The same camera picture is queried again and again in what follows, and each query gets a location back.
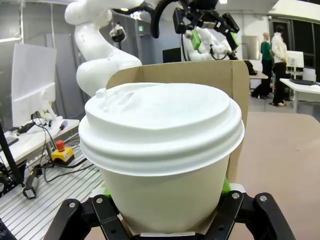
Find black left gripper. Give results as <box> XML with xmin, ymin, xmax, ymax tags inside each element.
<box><xmin>172</xmin><ymin>0</ymin><xmax>240</xmax><ymax>55</ymax></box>

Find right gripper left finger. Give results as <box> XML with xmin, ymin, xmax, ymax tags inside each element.
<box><xmin>48</xmin><ymin>184</ymin><xmax>136</xmax><ymax>240</ymax></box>

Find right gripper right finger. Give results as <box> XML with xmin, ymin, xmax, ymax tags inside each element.
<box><xmin>206</xmin><ymin>176</ymin><xmax>297</xmax><ymax>240</ymax></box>

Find small cardboard box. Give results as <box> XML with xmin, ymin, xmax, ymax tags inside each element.
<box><xmin>105</xmin><ymin>59</ymin><xmax>250</xmax><ymax>237</ymax></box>

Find white paper cup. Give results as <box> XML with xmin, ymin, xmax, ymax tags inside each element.
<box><xmin>98</xmin><ymin>151</ymin><xmax>231</xmax><ymax>236</ymax></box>

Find white plastic cup lid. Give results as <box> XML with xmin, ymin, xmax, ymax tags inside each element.
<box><xmin>77</xmin><ymin>81</ymin><xmax>246</xmax><ymax>176</ymax></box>

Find aluminium profile base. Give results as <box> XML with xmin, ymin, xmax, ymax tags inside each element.
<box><xmin>0</xmin><ymin>147</ymin><xmax>107</xmax><ymax>240</ymax></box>

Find black monitor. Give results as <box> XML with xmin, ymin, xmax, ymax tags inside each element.
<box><xmin>161</xmin><ymin>46</ymin><xmax>182</xmax><ymax>64</ymax></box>

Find grey handheld scanner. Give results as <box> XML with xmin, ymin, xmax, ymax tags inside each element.
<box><xmin>22</xmin><ymin>166</ymin><xmax>43</xmax><ymax>200</ymax></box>

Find person in green top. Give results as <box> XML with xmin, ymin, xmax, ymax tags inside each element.
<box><xmin>250</xmin><ymin>31</ymin><xmax>273</xmax><ymax>100</ymax></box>

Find yellow emergency stop button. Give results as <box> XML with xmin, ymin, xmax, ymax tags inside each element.
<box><xmin>50</xmin><ymin>139</ymin><xmax>75</xmax><ymax>165</ymax></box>

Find person in white sweater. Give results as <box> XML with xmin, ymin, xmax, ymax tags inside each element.
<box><xmin>270</xmin><ymin>24</ymin><xmax>289</xmax><ymax>108</ymax></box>

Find small white monitor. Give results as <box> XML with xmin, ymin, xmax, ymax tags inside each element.
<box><xmin>285</xmin><ymin>49</ymin><xmax>305</xmax><ymax>74</ymax></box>

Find black tripod leg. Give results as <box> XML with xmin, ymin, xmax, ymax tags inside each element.
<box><xmin>0</xmin><ymin>121</ymin><xmax>26</xmax><ymax>188</ymax></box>

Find white monitor desk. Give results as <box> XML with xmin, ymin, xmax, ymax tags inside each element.
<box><xmin>0</xmin><ymin>117</ymin><xmax>81</xmax><ymax>173</ymax></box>

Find white office desk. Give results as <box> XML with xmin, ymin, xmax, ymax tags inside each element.
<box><xmin>279</xmin><ymin>77</ymin><xmax>320</xmax><ymax>113</ymax></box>

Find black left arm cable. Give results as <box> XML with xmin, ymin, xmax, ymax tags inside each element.
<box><xmin>149</xmin><ymin>0</ymin><xmax>181</xmax><ymax>40</ymax></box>

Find black camera on pole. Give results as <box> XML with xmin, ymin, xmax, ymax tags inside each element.
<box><xmin>109</xmin><ymin>21</ymin><xmax>127</xmax><ymax>50</ymax></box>

